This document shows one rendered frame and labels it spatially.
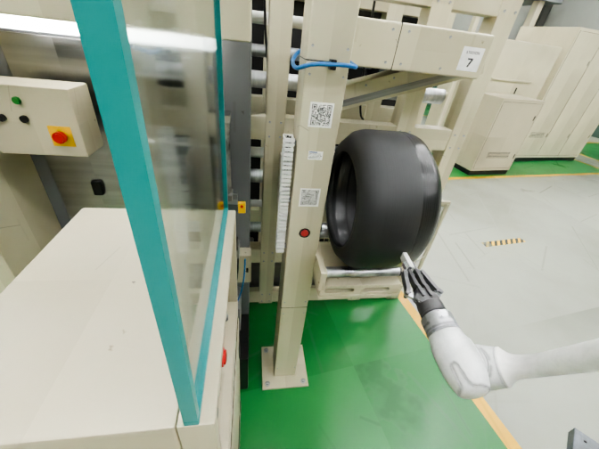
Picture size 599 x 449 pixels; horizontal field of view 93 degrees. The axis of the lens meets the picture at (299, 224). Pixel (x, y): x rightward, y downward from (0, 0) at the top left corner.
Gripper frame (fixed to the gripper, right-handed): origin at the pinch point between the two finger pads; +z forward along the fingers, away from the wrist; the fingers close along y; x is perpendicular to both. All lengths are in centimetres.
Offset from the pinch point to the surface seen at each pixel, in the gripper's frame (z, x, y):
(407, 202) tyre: 8.7, -19.2, 3.6
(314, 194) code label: 23.9, -10.5, 30.6
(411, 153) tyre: 22.5, -29.4, 0.4
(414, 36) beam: 57, -58, -5
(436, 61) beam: 56, -51, -16
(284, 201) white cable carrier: 24.4, -6.6, 41.0
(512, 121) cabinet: 345, 68, -358
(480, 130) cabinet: 352, 88, -316
